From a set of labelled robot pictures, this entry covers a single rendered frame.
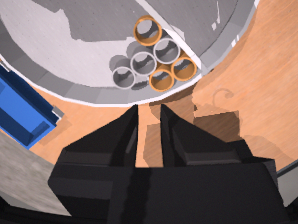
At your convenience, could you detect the blue tray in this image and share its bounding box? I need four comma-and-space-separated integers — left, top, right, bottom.
0, 65, 59, 150

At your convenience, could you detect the bronze bushing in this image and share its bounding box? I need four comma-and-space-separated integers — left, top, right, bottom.
133, 15, 162, 46
149, 61, 174, 92
169, 50, 197, 81

